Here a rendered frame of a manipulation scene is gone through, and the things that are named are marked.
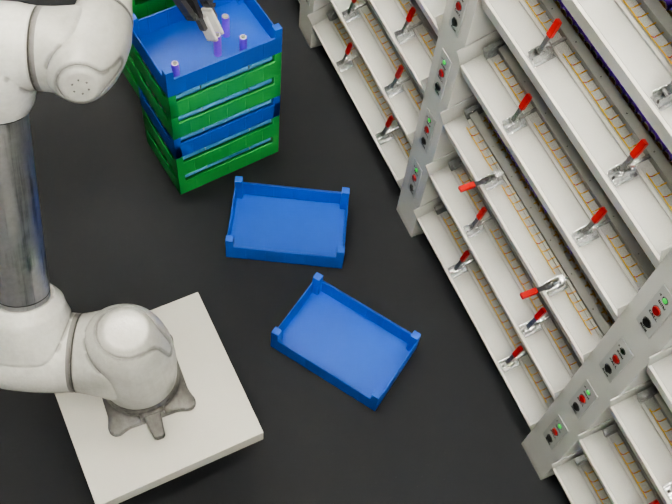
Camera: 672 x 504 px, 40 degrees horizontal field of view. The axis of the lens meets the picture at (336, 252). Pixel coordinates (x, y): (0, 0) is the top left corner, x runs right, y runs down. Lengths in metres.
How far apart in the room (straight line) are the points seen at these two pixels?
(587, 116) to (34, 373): 1.09
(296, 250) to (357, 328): 0.27
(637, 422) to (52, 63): 1.19
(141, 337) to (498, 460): 0.93
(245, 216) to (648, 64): 1.29
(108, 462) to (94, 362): 0.27
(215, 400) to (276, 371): 0.32
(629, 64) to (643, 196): 0.23
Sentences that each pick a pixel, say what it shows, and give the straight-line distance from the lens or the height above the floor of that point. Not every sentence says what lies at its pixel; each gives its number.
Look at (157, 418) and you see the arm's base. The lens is 1.92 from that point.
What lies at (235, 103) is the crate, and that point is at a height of 0.28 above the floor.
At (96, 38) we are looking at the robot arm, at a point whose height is 1.01.
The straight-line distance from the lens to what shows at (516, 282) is 2.07.
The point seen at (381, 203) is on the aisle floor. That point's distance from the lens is 2.50.
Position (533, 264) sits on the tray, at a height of 0.49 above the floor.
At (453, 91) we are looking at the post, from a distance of 1.98.
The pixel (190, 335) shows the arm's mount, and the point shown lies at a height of 0.24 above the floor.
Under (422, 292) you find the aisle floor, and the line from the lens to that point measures 2.37.
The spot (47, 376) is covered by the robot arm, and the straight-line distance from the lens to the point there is 1.81.
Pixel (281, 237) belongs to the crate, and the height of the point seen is 0.00.
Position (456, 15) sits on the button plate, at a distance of 1.87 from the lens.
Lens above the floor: 2.07
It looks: 60 degrees down
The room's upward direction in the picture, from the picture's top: 8 degrees clockwise
